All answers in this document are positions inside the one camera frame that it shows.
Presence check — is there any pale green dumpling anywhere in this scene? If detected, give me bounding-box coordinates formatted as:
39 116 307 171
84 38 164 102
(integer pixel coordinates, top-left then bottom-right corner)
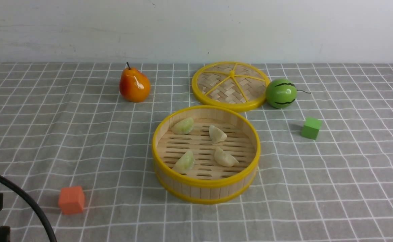
172 150 195 174
171 117 194 135

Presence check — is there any cream white dumpling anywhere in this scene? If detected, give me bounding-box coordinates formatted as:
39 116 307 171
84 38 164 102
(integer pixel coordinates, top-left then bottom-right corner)
209 125 227 144
214 147 239 167

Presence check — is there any bamboo steamer tray yellow rim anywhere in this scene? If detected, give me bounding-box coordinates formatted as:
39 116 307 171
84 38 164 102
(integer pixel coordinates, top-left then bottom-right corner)
152 106 261 205

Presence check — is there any woven steamer lid yellow rim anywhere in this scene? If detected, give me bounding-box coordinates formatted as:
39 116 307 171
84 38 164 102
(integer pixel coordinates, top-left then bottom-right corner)
191 61 270 112

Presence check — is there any orange foam cube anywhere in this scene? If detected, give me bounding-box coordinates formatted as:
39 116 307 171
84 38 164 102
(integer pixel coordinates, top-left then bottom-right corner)
58 186 85 215

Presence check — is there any orange toy pear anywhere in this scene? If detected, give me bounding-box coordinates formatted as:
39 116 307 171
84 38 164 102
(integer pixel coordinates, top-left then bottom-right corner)
119 62 151 103

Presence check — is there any green toy watermelon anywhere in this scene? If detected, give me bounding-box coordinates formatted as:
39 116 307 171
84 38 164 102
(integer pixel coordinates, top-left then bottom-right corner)
265 78 311 109

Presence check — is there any green foam cube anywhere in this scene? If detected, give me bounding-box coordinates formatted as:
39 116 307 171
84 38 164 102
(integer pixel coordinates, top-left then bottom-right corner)
300 116 322 140

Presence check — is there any grey checked tablecloth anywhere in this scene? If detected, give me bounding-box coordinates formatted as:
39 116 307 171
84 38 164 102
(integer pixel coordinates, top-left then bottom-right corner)
0 63 393 242

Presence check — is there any black cable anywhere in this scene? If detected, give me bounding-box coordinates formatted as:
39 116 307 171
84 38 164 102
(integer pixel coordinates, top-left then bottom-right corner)
0 167 58 242

